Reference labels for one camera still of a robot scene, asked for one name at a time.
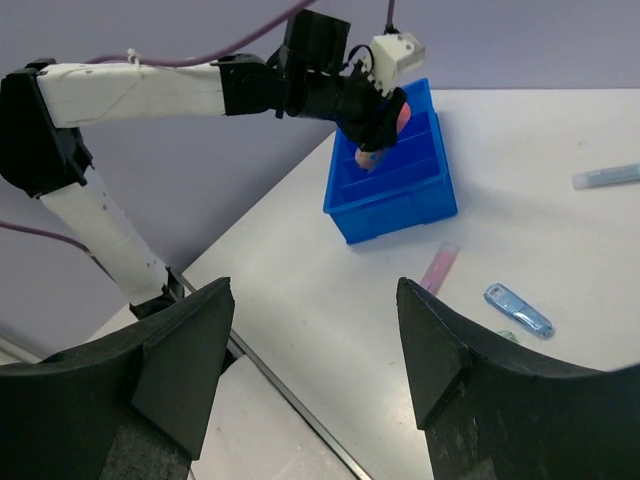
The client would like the blue divided plastic bin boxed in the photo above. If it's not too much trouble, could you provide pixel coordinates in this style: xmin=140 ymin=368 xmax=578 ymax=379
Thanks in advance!
xmin=323 ymin=78 xmax=458 ymax=244

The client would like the purple highlighter pen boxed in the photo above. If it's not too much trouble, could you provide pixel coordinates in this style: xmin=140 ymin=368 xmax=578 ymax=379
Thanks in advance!
xmin=419 ymin=242 xmax=460 ymax=295

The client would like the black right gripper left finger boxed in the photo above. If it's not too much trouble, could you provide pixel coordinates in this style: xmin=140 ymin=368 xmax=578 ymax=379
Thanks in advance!
xmin=1 ymin=277 xmax=234 ymax=479

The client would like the pink-capped eraser jar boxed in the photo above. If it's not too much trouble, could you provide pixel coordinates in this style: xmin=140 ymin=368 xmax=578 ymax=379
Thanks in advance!
xmin=353 ymin=102 xmax=412 ymax=173

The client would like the blue-capped grey marker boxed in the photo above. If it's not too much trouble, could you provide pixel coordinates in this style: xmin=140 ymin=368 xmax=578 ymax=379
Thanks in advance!
xmin=572 ymin=163 xmax=640 ymax=190

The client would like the green highlighter pen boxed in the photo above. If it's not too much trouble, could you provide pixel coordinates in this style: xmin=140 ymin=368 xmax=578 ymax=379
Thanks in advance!
xmin=497 ymin=330 xmax=519 ymax=344

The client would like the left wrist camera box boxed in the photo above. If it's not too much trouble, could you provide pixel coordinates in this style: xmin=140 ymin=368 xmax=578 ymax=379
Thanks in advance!
xmin=369 ymin=32 xmax=425 ymax=91

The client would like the blue mini stapler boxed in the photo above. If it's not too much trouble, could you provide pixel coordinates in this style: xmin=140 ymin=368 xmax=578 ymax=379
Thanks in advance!
xmin=483 ymin=283 xmax=555 ymax=339

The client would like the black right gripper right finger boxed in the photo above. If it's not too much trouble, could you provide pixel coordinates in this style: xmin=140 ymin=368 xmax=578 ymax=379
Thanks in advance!
xmin=397 ymin=278 xmax=639 ymax=479

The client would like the aluminium table edge rail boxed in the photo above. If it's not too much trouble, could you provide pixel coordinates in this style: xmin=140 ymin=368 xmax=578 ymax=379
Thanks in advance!
xmin=164 ymin=269 xmax=376 ymax=480

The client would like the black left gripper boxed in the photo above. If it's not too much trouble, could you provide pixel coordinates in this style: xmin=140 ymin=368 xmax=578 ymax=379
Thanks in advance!
xmin=284 ymin=72 xmax=407 ymax=151

